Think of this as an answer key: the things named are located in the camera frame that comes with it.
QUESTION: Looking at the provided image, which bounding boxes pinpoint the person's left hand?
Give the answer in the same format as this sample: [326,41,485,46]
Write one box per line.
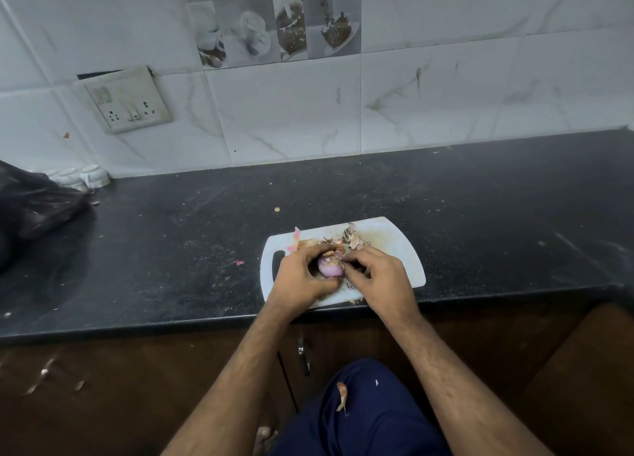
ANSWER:
[265,242,343,321]

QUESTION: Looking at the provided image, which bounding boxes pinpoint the person's right hand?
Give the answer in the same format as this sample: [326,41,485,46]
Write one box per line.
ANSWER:
[341,246,423,332]

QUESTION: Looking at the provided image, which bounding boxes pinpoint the white plastic cutting board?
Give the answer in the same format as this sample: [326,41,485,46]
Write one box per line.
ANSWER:
[259,216,427,309]

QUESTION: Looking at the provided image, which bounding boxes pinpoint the small red onion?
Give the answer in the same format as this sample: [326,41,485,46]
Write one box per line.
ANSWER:
[316,251,346,278]

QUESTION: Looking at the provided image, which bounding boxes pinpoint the person's left forearm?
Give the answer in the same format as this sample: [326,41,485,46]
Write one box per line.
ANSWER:
[160,299,298,456]

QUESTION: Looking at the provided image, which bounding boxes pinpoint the person's right forearm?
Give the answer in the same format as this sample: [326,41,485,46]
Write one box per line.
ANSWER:
[388,314,555,456]

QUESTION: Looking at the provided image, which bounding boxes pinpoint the person's navy shorts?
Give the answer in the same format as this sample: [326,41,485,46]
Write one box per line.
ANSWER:
[269,359,452,456]

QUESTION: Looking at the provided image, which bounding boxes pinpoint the person's bare foot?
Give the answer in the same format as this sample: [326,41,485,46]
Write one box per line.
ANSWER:
[253,426,279,456]

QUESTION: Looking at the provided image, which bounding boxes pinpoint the black plastic bag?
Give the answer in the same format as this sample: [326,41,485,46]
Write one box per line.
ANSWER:
[0,161,92,273]

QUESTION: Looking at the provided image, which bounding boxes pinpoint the beige switch socket plate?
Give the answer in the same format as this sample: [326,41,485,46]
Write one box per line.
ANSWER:
[74,65,173,135]

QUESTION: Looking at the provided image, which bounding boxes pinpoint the printed decorative wall tile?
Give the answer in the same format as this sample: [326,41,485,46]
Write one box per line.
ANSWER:
[176,0,363,70]

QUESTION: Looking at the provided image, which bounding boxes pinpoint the long silver drawer handle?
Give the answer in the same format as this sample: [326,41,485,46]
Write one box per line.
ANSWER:
[23,356,58,397]

